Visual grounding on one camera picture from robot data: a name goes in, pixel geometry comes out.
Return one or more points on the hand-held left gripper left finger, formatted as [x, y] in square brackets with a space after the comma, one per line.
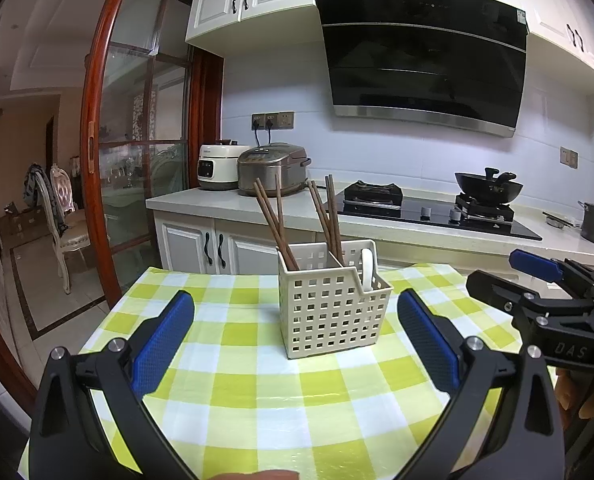
[162, 340]

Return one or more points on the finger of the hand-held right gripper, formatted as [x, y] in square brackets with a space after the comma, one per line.
[494, 290]
[534, 262]

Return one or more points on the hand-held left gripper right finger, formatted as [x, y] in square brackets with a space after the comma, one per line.
[429, 345]

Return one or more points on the white ceramic spoon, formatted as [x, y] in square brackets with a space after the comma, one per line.
[367, 265]

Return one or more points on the white perforated utensil basket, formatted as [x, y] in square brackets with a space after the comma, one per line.
[327, 315]

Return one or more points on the bunch of brown chopsticks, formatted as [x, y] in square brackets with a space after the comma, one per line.
[277, 225]

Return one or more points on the person's right hand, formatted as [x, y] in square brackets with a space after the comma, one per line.
[592, 400]

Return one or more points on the person's left hand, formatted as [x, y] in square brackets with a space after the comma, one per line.
[257, 476]

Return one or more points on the small metal dish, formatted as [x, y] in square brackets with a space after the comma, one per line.
[557, 220]

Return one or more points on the black burner grate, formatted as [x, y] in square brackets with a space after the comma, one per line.
[372, 194]
[484, 210]

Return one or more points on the silver cooktop knob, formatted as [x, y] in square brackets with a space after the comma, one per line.
[455, 215]
[425, 211]

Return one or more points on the black wok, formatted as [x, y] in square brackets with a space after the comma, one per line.
[487, 187]

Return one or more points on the black glass gas cooktop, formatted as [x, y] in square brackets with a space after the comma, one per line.
[437, 220]

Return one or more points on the green white checkered tablecloth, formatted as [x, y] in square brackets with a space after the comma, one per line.
[257, 375]

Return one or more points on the white ornate chair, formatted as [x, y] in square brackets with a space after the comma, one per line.
[69, 230]

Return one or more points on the white pressure cooker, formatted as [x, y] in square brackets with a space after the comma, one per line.
[214, 167]

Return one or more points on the brown box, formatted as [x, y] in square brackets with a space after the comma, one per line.
[19, 217]

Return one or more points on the wooden glass sliding door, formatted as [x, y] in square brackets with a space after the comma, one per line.
[93, 160]

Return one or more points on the dark jacket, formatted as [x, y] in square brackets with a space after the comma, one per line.
[34, 185]

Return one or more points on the silver rice cooker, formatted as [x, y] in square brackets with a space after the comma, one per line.
[272, 165]

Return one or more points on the black range hood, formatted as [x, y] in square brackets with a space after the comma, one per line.
[417, 60]

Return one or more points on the gold wall socket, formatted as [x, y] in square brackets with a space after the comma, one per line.
[286, 119]
[569, 156]
[257, 120]
[271, 120]

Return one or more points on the red wooden door frame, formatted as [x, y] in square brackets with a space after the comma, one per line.
[7, 350]

